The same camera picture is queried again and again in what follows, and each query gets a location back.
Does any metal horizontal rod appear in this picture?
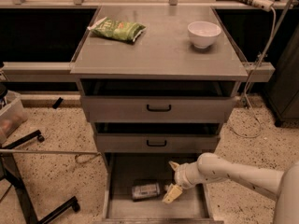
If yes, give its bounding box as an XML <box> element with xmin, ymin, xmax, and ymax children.
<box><xmin>0</xmin><ymin>149</ymin><xmax>100</xmax><ymax>155</ymax></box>

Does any white power cable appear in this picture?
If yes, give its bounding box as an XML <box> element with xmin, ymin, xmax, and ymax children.
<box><xmin>228</xmin><ymin>7</ymin><xmax>278</xmax><ymax>139</ymax></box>

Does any green chip bag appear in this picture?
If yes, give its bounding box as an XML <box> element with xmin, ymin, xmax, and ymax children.
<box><xmin>88</xmin><ymin>17</ymin><xmax>146</xmax><ymax>43</ymax></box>

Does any black rolling stand base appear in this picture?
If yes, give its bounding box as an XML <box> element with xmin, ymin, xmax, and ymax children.
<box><xmin>0</xmin><ymin>130</ymin><xmax>80</xmax><ymax>224</ymax></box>

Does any black top drawer handle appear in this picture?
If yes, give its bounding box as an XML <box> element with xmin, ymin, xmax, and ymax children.
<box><xmin>146</xmin><ymin>105</ymin><xmax>172</xmax><ymax>112</ymax></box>

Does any grey middle drawer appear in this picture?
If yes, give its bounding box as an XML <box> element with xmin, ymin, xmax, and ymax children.
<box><xmin>93</xmin><ymin>122</ymin><xmax>220</xmax><ymax>153</ymax></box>

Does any clear plastic storage bin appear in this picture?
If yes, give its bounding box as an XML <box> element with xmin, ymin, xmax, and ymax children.
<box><xmin>0</xmin><ymin>91</ymin><xmax>27</xmax><ymax>144</ymax></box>

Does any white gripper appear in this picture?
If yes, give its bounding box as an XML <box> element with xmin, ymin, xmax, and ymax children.
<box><xmin>163</xmin><ymin>161</ymin><xmax>204</xmax><ymax>204</ymax></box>

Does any grey drawer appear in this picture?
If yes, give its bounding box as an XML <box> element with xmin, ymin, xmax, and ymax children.
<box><xmin>93</xmin><ymin>122</ymin><xmax>220</xmax><ymax>153</ymax></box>
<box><xmin>80</xmin><ymin>78</ymin><xmax>236</xmax><ymax>123</ymax></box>
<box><xmin>102</xmin><ymin>153</ymin><xmax>224</xmax><ymax>224</ymax></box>

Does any white ceramic bowl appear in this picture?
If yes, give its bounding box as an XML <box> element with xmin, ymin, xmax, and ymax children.
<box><xmin>188</xmin><ymin>21</ymin><xmax>221</xmax><ymax>49</ymax></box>

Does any black drawer handle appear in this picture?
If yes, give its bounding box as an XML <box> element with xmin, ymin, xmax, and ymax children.
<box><xmin>146</xmin><ymin>140</ymin><xmax>167</xmax><ymax>147</ymax></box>
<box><xmin>146</xmin><ymin>105</ymin><xmax>172</xmax><ymax>112</ymax></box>

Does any clear plastic water bottle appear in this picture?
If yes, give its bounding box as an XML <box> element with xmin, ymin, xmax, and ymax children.
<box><xmin>132</xmin><ymin>182</ymin><xmax>166</xmax><ymax>202</ymax></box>

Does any grey bottom drawer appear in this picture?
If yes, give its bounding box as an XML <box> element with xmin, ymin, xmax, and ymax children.
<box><xmin>102</xmin><ymin>153</ymin><xmax>224</xmax><ymax>224</ymax></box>

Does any black middle drawer handle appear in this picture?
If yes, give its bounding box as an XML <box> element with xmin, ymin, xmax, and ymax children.
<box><xmin>146</xmin><ymin>140</ymin><xmax>167</xmax><ymax>147</ymax></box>

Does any dark side cabinet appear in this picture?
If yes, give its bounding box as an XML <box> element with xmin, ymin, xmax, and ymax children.
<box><xmin>263</xmin><ymin>25</ymin><xmax>299</xmax><ymax>127</ymax></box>

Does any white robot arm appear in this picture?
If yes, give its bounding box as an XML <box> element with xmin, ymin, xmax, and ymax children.
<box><xmin>163</xmin><ymin>153</ymin><xmax>299</xmax><ymax>224</ymax></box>

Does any grey top drawer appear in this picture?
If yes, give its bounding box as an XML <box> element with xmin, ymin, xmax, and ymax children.
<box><xmin>80</xmin><ymin>78</ymin><xmax>236</xmax><ymax>123</ymax></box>

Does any grey drawer cabinet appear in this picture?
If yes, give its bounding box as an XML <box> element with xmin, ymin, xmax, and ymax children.
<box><xmin>70</xmin><ymin>4</ymin><xmax>249</xmax><ymax>224</ymax></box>

